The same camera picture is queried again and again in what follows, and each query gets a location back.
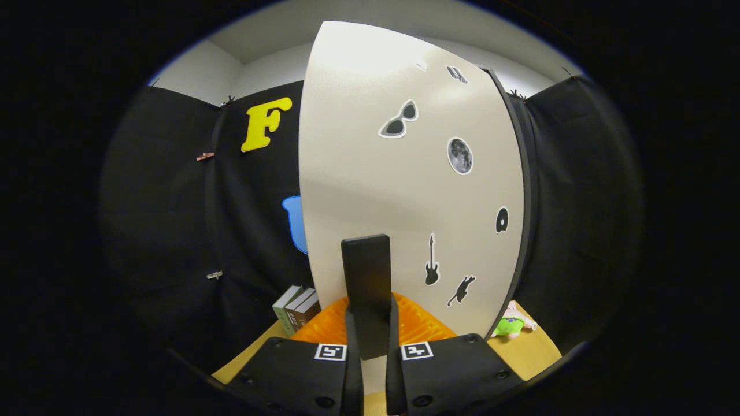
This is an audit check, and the grey-edged book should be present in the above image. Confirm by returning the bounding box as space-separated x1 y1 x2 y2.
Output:
284 288 316 333

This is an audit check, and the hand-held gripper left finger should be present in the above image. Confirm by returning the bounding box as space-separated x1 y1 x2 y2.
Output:
225 296 364 416

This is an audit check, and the green plush toy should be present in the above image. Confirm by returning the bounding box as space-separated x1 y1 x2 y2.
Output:
491 300 538 339

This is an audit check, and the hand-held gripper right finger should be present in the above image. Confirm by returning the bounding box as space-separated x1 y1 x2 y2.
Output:
386 292 527 416

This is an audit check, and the black backdrop cloth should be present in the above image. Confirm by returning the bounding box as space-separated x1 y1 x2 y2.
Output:
98 72 645 376

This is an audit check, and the pale green book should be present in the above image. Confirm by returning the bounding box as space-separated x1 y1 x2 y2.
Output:
272 285 303 337

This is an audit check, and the black door handle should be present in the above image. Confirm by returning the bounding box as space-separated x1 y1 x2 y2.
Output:
341 234 391 360

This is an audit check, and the beige cabinet door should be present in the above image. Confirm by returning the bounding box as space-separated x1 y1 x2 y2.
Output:
298 21 526 396

